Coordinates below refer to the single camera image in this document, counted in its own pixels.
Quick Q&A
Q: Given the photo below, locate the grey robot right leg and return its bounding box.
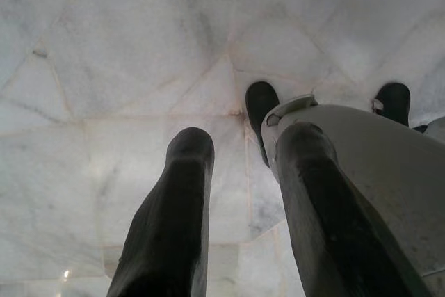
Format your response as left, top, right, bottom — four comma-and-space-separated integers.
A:
412, 115, 445, 138

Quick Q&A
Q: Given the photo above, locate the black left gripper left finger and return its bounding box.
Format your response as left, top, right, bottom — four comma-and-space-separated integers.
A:
106, 127, 215, 297

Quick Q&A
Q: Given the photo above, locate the black robot left foot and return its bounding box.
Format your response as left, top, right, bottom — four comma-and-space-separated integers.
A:
245, 81, 282, 169

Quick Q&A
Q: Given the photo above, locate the black robot foot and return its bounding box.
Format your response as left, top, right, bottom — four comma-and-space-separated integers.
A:
372, 82, 412, 127
245, 81, 282, 169

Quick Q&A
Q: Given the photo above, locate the black robot right foot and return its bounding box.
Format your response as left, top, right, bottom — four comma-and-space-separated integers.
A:
372, 82, 412, 127

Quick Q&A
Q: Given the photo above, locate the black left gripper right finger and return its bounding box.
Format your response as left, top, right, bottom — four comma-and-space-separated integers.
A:
275, 122, 432, 297

